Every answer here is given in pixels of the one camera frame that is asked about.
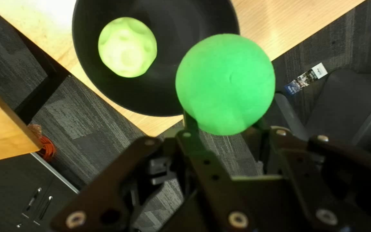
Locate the green toy ball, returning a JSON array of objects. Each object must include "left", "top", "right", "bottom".
[{"left": 175, "top": 33, "right": 275, "bottom": 135}]

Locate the light green toy cabbage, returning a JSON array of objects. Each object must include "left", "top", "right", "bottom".
[{"left": 97, "top": 17, "right": 157, "bottom": 79}]

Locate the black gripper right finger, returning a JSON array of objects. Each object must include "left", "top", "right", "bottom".
[{"left": 248, "top": 121, "right": 371, "bottom": 232}]

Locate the black bowl right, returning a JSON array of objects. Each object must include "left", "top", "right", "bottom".
[{"left": 72, "top": 0, "right": 239, "bottom": 116}]

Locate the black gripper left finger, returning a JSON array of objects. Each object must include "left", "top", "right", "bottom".
[{"left": 51, "top": 115, "right": 246, "bottom": 232}]

